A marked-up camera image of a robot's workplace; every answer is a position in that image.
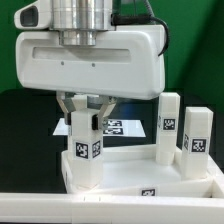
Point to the white desk top panel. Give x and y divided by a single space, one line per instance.
133 171

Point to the white front fence bar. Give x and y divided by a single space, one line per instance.
92 209

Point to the white tag sheet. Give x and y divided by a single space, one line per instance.
116 127

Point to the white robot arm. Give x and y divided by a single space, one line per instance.
84 46

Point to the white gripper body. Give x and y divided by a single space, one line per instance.
84 46

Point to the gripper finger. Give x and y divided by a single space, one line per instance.
100 119
66 104

